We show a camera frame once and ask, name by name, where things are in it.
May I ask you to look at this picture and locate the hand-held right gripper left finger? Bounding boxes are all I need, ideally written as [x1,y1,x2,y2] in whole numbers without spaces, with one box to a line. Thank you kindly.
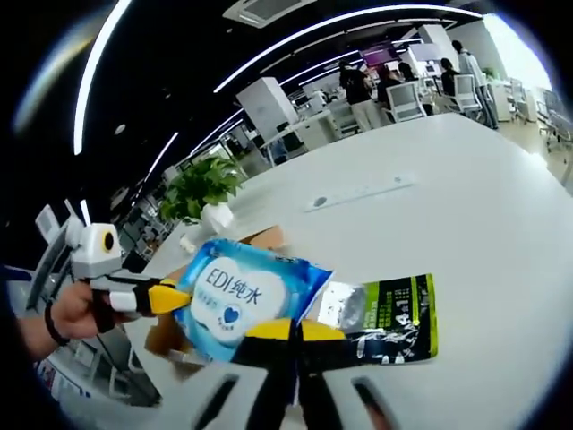
[190,318,300,430]

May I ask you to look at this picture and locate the white mesh office chair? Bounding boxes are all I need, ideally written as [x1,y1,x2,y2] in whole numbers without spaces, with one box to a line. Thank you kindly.
[452,73,483,113]
[385,82,427,123]

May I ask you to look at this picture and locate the green black foil packet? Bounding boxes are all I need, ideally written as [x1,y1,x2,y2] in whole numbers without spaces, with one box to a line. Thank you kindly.
[317,272,439,366]

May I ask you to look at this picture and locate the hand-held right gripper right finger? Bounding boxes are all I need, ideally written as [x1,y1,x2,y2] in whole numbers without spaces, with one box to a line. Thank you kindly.
[295,321,408,430]

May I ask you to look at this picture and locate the brown cardboard shoe box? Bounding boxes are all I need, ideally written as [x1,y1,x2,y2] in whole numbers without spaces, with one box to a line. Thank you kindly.
[145,225,287,373]

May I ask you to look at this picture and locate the purple wall screen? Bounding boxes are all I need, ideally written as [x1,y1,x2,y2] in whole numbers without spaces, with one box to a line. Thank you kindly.
[362,47,398,66]

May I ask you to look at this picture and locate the green plant in white pot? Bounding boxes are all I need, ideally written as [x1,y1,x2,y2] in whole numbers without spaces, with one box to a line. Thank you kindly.
[158,156,245,234]

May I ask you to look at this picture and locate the blue wet wipes soft pack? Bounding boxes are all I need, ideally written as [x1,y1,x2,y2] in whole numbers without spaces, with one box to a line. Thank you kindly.
[173,238,335,364]

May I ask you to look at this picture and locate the person's left hand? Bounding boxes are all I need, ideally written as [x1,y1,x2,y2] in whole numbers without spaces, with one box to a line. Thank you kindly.
[51,281,144,345]

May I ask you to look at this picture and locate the ceiling air conditioner vent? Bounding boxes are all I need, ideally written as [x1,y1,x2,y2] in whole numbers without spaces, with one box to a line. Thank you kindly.
[222,0,319,29]

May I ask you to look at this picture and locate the white table socket strip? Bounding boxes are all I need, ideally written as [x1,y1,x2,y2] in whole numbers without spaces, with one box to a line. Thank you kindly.
[304,172,415,213]

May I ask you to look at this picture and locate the ceiling light strips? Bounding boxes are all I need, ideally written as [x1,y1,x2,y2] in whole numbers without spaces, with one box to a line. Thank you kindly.
[73,0,484,180]

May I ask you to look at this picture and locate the black wristband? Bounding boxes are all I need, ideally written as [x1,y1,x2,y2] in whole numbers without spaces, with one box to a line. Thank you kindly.
[43,304,71,347]

